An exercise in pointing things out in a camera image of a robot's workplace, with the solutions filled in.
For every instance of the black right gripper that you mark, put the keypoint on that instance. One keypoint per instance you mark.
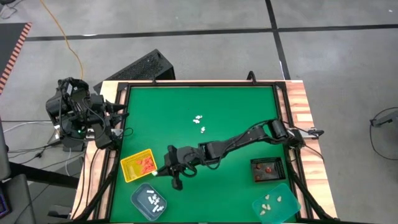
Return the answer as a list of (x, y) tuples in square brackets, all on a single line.
[(182, 158)]

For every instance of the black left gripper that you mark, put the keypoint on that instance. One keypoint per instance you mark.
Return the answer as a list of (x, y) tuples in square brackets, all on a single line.
[(99, 109)]

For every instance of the blue plastic bin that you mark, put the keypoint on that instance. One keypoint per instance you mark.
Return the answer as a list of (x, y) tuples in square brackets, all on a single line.
[(140, 205)]

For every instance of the yellow plastic basket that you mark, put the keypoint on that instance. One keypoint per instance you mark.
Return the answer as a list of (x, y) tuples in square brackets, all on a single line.
[(130, 166)]

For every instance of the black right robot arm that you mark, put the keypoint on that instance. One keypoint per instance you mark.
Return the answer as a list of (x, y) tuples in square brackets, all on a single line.
[(248, 135)]

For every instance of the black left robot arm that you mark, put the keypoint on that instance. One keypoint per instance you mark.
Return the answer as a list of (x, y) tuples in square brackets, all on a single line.
[(71, 112)]

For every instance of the black perforated computer case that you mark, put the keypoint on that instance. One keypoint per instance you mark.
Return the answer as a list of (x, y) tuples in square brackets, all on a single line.
[(140, 68)]

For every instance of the green table mat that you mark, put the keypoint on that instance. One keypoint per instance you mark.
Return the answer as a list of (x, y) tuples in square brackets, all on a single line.
[(217, 102)]

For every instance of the black metal beam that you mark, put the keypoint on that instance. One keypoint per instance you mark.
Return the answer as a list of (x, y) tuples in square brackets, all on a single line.
[(46, 175)]

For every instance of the black plastic basket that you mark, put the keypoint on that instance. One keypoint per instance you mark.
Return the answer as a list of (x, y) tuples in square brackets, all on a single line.
[(280, 169)]

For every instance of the black table foot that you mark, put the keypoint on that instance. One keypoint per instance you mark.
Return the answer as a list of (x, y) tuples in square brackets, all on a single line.
[(57, 213)]

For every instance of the grey panel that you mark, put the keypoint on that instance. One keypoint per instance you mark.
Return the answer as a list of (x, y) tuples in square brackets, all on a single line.
[(3, 149)]

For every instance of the teal plastic bin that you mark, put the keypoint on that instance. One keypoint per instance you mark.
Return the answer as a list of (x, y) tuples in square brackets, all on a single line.
[(287, 205)]

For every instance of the hazard striped black mat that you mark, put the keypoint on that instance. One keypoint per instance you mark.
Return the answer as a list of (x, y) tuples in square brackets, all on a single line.
[(9, 43)]

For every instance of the grey hub box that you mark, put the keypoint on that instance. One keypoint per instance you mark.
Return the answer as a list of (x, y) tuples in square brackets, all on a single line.
[(311, 133)]

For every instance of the grey metal mount plate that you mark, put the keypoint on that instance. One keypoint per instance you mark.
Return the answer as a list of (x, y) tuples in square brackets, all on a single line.
[(117, 132)]

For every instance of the black diagonal frame strut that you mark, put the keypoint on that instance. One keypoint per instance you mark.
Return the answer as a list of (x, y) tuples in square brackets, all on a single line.
[(306, 193), (96, 199)]

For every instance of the black aluminium table frame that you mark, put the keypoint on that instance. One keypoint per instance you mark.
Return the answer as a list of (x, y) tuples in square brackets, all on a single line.
[(202, 84)]

